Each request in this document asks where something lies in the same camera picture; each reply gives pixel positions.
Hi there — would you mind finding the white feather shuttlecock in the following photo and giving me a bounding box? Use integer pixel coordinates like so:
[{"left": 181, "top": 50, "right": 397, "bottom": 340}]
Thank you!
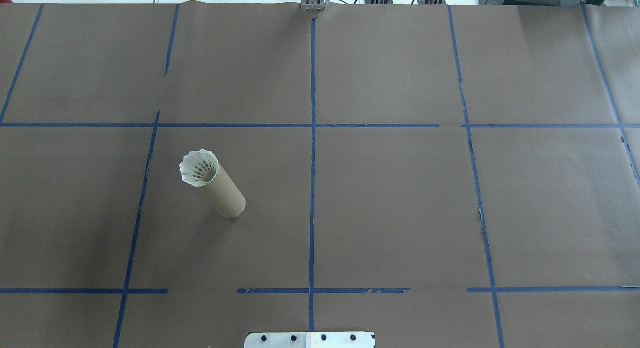
[{"left": 179, "top": 149, "right": 220, "bottom": 188}]

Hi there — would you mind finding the brown cardboard tube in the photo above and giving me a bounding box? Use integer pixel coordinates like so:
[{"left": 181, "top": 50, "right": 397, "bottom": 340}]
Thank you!
[{"left": 192, "top": 160, "right": 247, "bottom": 220}]

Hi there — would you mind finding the white pedestal mast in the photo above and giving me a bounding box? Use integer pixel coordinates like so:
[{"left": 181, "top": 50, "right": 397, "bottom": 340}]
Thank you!
[{"left": 244, "top": 332, "right": 377, "bottom": 348}]

